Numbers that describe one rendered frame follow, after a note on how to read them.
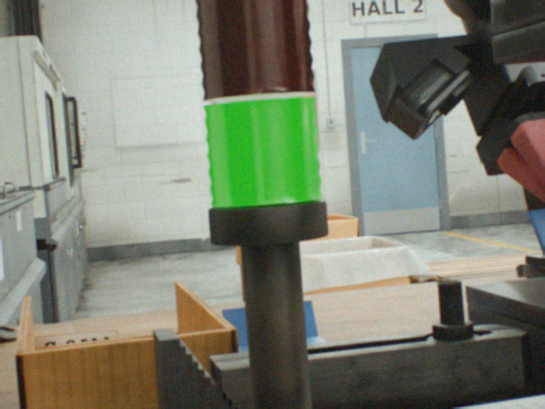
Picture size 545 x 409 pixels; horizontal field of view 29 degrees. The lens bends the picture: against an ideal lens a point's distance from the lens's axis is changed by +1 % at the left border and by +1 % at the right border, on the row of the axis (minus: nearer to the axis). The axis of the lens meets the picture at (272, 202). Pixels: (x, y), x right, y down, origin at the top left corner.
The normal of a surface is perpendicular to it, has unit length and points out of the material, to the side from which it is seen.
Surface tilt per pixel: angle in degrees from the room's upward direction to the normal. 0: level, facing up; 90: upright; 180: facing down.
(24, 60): 90
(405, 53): 59
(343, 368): 90
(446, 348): 90
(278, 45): 104
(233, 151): 76
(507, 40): 90
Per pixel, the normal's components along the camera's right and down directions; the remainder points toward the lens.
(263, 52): 0.13, -0.20
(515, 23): -0.97, 0.08
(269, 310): -0.18, 0.07
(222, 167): -0.69, -0.15
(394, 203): 0.15, 0.04
